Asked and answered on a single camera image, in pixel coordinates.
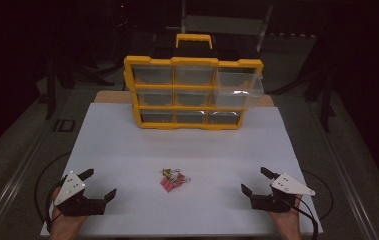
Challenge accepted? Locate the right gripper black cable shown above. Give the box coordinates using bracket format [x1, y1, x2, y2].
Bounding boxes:
[288, 196, 320, 240]

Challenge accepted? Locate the pink binder clip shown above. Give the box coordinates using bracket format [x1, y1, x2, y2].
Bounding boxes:
[173, 172, 192, 189]
[159, 177, 176, 194]

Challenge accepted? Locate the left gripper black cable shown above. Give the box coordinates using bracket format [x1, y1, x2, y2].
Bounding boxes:
[44, 181, 65, 233]

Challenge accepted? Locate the black tripod stand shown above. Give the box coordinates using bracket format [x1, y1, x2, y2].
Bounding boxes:
[273, 33, 338, 134]
[43, 54, 115, 121]

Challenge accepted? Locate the yellow black drawer organizer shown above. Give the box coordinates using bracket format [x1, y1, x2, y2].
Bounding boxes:
[123, 33, 265, 131]

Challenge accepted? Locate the person's right hand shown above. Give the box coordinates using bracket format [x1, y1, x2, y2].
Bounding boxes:
[269, 195, 303, 240]

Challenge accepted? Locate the grid of small clear drawers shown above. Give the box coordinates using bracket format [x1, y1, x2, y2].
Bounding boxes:
[131, 64, 243, 125]

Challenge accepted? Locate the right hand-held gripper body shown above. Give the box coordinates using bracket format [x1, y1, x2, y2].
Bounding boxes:
[250, 172, 316, 213]

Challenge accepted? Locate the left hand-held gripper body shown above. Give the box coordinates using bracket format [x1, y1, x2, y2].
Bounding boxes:
[54, 170, 107, 217]

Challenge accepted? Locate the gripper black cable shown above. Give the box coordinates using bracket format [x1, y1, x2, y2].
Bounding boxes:
[288, 196, 320, 240]
[44, 181, 65, 233]

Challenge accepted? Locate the clear plastic drawer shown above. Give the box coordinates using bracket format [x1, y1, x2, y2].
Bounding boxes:
[212, 67, 265, 109]

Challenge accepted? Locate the white board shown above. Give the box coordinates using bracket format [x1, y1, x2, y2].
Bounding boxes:
[40, 102, 324, 237]

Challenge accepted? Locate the grey metal stand frame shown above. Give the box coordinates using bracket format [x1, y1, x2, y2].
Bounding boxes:
[166, 0, 275, 53]

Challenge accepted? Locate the person's left hand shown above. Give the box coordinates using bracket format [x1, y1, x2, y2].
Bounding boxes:
[48, 186, 90, 240]

